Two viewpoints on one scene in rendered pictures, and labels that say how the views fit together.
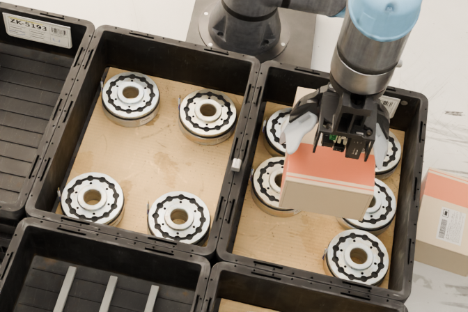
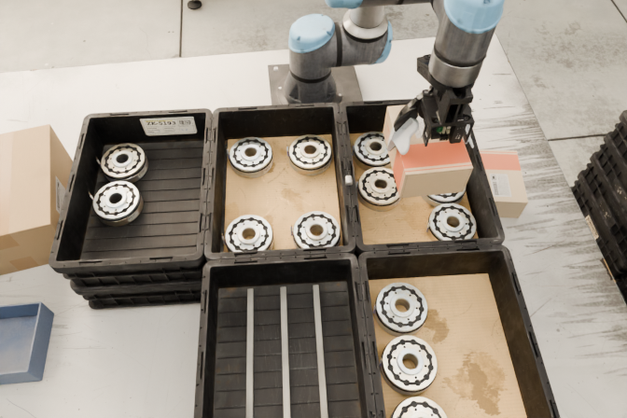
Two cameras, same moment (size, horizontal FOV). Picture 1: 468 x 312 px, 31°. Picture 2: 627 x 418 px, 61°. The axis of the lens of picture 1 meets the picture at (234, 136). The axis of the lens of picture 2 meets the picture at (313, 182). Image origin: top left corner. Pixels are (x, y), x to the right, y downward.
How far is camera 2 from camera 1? 0.28 m
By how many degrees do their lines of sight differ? 4
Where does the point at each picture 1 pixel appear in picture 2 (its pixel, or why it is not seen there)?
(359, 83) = (460, 77)
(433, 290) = not seen: hidden behind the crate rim
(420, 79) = not seen: hidden behind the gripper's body
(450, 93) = not seen: hidden behind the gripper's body
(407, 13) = (500, 2)
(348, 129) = (453, 118)
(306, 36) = (353, 85)
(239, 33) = (310, 93)
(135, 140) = (264, 185)
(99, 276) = (271, 289)
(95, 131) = (232, 187)
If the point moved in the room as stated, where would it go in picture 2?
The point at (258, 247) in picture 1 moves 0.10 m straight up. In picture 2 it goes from (378, 236) to (383, 213)
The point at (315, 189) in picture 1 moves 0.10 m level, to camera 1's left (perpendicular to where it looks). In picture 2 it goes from (428, 175) to (372, 182)
